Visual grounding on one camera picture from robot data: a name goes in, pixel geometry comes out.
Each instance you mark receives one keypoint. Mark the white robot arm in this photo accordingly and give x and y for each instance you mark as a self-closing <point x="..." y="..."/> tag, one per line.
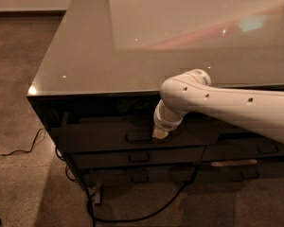
<point x="258" y="111"/>

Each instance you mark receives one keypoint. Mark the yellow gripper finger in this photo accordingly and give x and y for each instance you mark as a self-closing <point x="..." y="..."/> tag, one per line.
<point x="159" y="133"/>

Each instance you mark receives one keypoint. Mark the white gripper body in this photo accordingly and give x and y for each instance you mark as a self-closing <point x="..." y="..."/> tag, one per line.
<point x="166" y="124"/>

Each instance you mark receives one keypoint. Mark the dark cabinet with glossy top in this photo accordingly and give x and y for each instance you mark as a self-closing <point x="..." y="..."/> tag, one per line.
<point x="109" y="58"/>

